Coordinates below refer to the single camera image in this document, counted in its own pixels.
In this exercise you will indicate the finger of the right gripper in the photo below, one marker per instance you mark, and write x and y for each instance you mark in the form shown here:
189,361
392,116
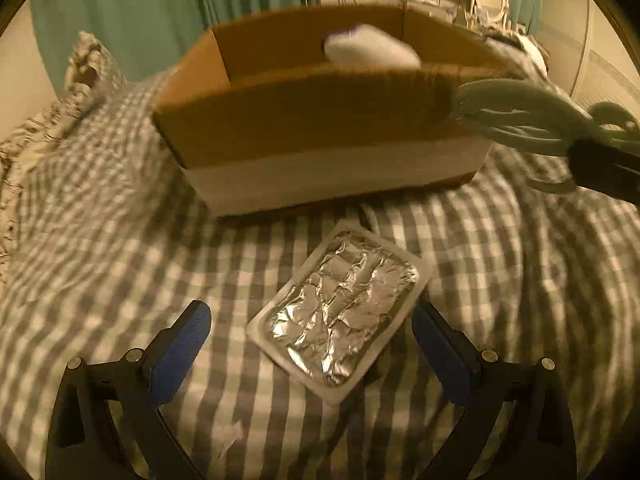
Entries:
604,169

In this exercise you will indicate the foil blister pill pack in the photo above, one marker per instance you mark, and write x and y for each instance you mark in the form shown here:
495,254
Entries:
329,323

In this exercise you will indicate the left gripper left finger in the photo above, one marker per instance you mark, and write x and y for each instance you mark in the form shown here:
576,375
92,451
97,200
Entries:
83,442

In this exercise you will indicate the white knit glove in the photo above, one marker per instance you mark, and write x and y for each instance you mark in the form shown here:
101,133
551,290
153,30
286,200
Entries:
367,46

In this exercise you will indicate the checkered pillow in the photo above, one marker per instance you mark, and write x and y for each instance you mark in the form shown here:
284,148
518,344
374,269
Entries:
92,69

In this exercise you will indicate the brown cardboard box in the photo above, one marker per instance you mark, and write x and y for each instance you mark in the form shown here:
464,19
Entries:
259,119

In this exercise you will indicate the floral black white quilt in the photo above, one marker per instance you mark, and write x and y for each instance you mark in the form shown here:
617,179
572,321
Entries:
20,151

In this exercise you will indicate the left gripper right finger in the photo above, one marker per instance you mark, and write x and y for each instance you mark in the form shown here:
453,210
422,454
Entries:
539,442

